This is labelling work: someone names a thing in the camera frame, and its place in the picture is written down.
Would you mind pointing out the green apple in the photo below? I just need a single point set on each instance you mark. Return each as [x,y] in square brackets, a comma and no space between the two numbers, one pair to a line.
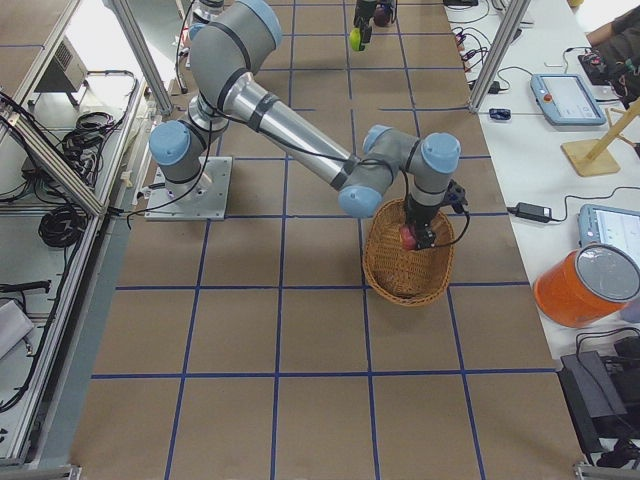
[355,40]

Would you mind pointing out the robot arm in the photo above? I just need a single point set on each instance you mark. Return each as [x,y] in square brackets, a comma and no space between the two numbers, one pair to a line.
[206,12]
[225,55]

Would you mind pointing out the black power adapter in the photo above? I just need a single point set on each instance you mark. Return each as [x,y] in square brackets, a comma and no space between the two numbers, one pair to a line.
[531,212]

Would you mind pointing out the blue teach pendant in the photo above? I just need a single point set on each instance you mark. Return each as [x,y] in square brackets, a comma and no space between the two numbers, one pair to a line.
[611,226]
[565,100]

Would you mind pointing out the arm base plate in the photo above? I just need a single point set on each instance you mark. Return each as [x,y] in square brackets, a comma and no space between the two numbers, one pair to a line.
[203,198]

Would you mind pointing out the wooden stand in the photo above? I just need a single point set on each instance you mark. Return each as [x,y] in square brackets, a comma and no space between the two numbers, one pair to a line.
[591,157]

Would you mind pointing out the wicker basket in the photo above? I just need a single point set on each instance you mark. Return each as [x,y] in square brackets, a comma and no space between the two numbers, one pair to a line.
[406,277]

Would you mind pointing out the small blue device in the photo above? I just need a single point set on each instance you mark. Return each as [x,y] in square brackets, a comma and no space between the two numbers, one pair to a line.
[500,114]

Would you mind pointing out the aluminium frame post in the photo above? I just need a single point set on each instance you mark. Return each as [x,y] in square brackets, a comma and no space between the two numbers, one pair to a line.
[503,39]

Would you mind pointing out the orange bucket with lid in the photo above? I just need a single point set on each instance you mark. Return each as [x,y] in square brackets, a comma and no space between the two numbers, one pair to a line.
[588,284]

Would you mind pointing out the dark red apple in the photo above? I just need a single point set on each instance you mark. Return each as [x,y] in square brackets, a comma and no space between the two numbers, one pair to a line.
[383,15]

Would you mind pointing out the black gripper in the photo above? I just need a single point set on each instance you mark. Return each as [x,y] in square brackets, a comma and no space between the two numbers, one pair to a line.
[418,214]
[363,10]

